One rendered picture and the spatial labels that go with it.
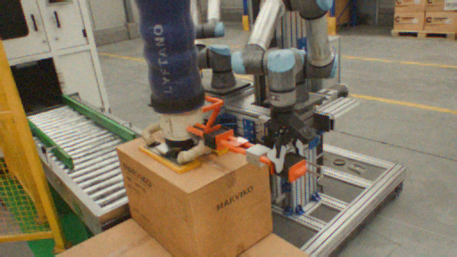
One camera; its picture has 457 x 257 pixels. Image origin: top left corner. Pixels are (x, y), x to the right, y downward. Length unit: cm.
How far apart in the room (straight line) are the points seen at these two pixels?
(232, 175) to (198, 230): 24
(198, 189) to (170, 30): 58
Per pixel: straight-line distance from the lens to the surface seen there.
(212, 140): 139
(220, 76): 214
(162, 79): 149
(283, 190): 235
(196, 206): 141
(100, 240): 195
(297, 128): 110
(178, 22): 145
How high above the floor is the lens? 166
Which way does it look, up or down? 23 degrees down
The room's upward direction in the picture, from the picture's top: 6 degrees counter-clockwise
